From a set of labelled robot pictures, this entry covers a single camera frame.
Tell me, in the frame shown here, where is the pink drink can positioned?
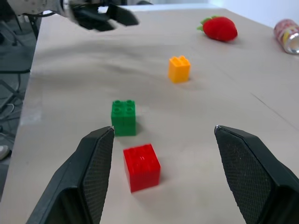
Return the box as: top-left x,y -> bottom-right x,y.
273,18 -> 299,55

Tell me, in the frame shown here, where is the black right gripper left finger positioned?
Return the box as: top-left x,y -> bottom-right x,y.
25,126 -> 115,224

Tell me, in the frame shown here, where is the white shoe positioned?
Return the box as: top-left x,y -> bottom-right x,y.
0,144 -> 11,161

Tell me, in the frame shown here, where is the red toy brick cube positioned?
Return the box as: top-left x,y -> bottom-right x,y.
123,143 -> 161,193

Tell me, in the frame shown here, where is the black chair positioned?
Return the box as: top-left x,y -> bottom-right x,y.
0,14 -> 39,103

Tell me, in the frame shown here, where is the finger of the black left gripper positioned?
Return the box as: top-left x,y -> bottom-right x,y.
106,3 -> 140,27
89,20 -> 118,32

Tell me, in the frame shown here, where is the red plush strawberry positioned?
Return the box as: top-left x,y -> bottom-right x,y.
199,15 -> 238,42

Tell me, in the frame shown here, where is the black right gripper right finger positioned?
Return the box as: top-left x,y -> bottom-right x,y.
214,125 -> 299,224

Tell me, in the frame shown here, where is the green toy brick cube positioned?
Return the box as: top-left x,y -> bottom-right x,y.
111,99 -> 137,137

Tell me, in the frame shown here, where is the orange toy brick cube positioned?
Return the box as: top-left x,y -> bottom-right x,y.
168,55 -> 191,84

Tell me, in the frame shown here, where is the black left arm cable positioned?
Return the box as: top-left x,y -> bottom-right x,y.
22,9 -> 57,17

